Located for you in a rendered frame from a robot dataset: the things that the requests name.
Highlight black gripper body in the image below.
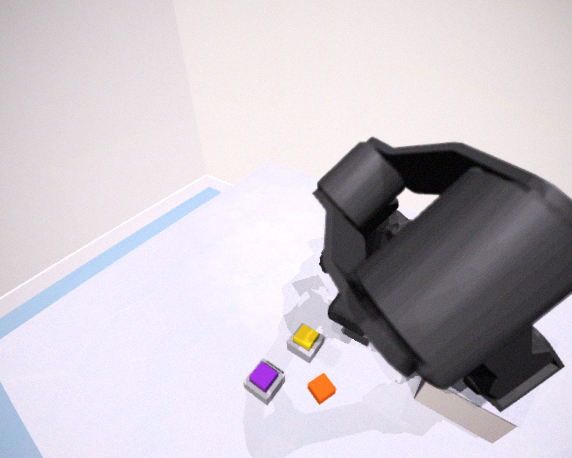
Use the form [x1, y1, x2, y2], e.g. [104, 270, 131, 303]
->
[328, 293, 365, 336]

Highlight orange block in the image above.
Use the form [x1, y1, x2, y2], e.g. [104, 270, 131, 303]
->
[307, 373, 337, 405]

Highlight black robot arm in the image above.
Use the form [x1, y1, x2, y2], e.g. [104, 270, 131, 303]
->
[312, 137, 572, 413]

